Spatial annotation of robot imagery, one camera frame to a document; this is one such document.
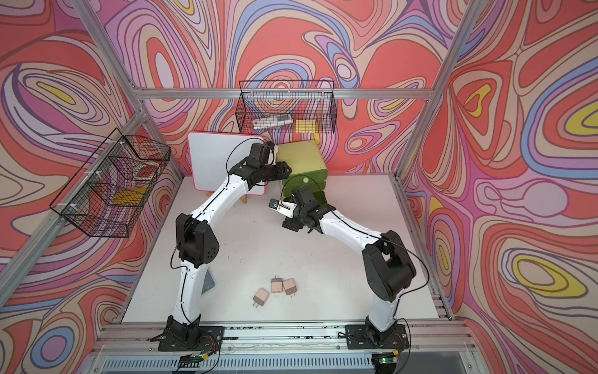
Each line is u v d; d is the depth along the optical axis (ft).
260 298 2.63
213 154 3.45
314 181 3.32
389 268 1.53
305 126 2.98
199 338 2.37
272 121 2.92
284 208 2.51
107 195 2.45
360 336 2.38
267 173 2.59
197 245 1.89
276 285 2.76
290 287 2.70
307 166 3.07
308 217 2.18
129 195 2.35
